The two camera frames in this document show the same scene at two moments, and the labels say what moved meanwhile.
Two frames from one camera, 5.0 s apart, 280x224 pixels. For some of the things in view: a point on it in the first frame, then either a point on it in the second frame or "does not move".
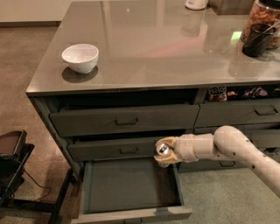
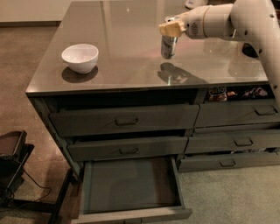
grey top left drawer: x=123 y=120 does not move
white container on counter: x=196 y=4 does not move
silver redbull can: x=163 y=149 → x=168 y=45
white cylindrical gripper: x=186 y=148 → x=194 y=24
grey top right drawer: x=238 y=114 does not move
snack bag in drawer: x=217 y=94 does not move
